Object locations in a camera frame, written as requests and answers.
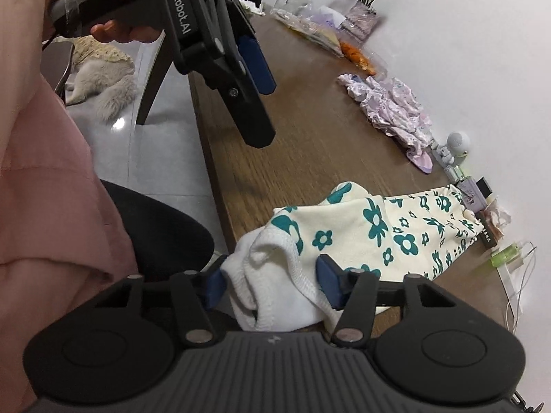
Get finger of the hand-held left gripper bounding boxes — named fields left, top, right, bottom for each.
left=224, top=8, right=277, bottom=95
left=201, top=46, right=277, bottom=150

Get white astronaut figurine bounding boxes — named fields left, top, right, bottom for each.
left=433, top=131, right=472, bottom=166

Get person's pink clothing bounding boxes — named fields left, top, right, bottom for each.
left=0, top=73, right=144, bottom=413

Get dark wooden table leg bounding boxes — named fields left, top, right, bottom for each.
left=135, top=34, right=190, bottom=126

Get dried flowers in glass vase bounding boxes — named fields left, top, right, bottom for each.
left=336, top=0, right=397, bottom=43

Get person's black pants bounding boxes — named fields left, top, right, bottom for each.
left=97, top=180, right=216, bottom=282

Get person's left forearm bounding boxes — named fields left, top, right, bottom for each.
left=0, top=0, right=76, bottom=91

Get person's left hand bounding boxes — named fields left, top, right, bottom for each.
left=90, top=0, right=165, bottom=44

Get clear plastic bag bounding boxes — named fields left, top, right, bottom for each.
left=271, top=0, right=313, bottom=22

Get fluffy cream pet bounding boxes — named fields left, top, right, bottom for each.
left=64, top=34, right=138, bottom=123

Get purple cloth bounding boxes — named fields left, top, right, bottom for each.
left=405, top=135, right=435, bottom=176

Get dark tissue box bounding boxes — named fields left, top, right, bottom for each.
left=474, top=200, right=511, bottom=250

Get orange snack bag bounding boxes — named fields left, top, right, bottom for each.
left=338, top=39, right=390, bottom=76

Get green bottle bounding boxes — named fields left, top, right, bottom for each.
left=491, top=244, right=523, bottom=267

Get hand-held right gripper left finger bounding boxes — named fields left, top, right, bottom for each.
left=92, top=262, right=229, bottom=347

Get pink floral garment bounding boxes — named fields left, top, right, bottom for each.
left=336, top=73, right=433, bottom=149

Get white cables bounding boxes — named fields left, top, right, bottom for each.
left=506, top=241, right=539, bottom=332

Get cream garment with teal flowers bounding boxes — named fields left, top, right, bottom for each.
left=221, top=182, right=480, bottom=332

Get plastic bag with purple contents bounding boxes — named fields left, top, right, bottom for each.
left=301, top=6, right=346, bottom=49

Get lavender tin box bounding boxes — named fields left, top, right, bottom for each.
left=456, top=178, right=487, bottom=216

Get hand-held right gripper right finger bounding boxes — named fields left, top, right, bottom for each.
left=315, top=254, right=458, bottom=349

